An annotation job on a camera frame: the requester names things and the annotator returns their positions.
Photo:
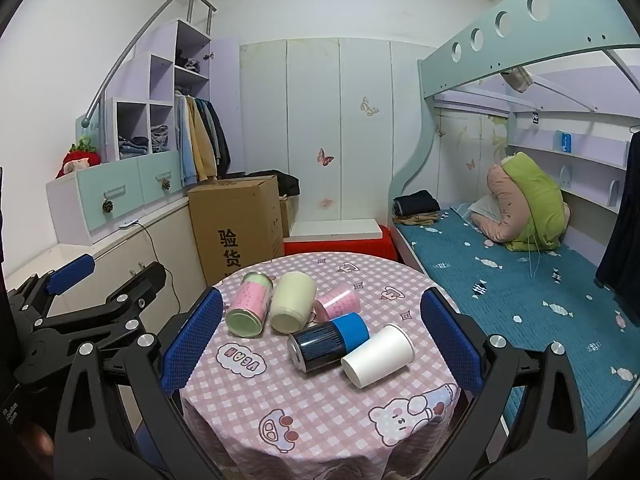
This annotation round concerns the folded tan cloth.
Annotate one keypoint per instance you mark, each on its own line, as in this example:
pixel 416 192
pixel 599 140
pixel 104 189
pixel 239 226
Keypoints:
pixel 415 219

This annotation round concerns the pink checked tablecloth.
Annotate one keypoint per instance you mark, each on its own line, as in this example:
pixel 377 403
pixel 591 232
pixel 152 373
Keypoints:
pixel 280 405

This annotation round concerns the hanging dark jackets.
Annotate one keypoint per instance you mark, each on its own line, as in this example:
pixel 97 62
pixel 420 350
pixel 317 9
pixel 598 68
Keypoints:
pixel 220 135

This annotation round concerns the green and pink quilt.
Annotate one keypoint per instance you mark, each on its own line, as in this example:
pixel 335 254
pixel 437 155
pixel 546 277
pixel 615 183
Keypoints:
pixel 535 200

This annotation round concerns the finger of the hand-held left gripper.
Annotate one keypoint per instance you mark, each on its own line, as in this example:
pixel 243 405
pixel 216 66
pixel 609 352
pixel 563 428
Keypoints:
pixel 70 273
pixel 142 284

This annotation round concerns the red storage box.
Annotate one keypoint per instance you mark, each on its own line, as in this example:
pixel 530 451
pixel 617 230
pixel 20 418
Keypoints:
pixel 340 249

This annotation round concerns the pink butterfly sticker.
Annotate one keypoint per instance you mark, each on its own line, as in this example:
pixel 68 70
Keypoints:
pixel 325 156

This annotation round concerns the purple stair cabinet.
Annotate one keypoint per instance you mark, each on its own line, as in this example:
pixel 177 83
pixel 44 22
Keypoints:
pixel 130 180

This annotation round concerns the folded dark clothes pile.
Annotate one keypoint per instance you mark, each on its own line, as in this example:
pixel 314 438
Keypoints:
pixel 188 63

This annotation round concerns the grey metal handrail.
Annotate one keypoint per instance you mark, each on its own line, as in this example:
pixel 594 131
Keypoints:
pixel 150 30

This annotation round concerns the yellow butterfly sticker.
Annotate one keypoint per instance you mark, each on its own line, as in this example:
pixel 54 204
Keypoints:
pixel 369 106

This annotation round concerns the red strawberry plush toy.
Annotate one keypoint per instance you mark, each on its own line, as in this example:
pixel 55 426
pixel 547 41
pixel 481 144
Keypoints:
pixel 80 159

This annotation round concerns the small cardboard box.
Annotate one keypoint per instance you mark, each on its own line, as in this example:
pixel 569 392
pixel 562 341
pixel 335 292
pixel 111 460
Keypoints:
pixel 287 216

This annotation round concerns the black cloth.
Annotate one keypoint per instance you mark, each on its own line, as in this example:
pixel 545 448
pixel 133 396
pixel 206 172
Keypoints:
pixel 285 182

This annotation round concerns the white low cabinet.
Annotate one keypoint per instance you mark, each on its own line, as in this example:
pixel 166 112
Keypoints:
pixel 125 256

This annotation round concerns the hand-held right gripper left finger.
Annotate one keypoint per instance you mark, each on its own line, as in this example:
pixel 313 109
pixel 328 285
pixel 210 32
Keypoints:
pixel 196 339

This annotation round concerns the white wardrobe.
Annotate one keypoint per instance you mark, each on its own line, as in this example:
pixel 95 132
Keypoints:
pixel 310 110

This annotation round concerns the hanging yellow coat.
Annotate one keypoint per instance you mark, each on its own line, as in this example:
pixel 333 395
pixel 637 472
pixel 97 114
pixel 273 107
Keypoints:
pixel 202 145

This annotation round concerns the black and blue cup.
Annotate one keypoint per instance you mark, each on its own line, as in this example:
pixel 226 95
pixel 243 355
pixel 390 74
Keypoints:
pixel 325 342

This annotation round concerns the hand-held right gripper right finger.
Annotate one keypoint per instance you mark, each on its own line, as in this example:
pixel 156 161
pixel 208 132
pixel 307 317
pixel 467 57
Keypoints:
pixel 449 339

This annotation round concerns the folded jeans pile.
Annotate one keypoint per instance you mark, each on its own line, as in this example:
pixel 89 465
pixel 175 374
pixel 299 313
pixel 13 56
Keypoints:
pixel 133 146

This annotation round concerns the folded grey clothes pile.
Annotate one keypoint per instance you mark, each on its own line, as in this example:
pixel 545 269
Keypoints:
pixel 161 139

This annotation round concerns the clear pink cup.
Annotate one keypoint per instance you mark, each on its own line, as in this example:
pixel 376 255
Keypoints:
pixel 342 302

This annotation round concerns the white paper cup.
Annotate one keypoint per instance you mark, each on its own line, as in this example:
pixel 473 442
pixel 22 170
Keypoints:
pixel 377 356

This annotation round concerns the teal bunk bed frame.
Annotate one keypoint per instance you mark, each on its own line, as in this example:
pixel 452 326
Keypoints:
pixel 520 16

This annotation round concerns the small blue box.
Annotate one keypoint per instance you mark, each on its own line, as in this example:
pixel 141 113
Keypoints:
pixel 565 142

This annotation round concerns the pink and green cup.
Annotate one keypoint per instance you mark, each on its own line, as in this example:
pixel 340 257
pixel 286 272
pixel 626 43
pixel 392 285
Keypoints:
pixel 248 306

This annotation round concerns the pale yellow cup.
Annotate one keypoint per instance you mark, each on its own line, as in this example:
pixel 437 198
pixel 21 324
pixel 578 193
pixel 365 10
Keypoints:
pixel 292 303

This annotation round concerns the blue printed mattress sheet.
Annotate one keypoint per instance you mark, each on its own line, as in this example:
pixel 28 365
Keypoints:
pixel 505 295

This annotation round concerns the grey hanging bundle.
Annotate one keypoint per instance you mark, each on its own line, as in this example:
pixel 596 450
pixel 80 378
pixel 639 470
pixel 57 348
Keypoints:
pixel 516 79

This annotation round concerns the dark hanging garment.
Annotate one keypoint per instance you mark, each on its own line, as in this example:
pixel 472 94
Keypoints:
pixel 622 230

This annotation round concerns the white board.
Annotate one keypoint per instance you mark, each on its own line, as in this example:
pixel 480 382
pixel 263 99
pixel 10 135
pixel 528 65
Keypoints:
pixel 335 229

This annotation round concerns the large cardboard box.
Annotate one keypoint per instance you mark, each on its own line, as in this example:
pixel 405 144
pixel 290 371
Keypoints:
pixel 235 225

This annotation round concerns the hanging light blue shirt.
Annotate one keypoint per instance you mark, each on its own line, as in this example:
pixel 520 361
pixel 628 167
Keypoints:
pixel 186 150

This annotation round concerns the white pillow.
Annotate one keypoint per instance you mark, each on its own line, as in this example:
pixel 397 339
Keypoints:
pixel 480 209

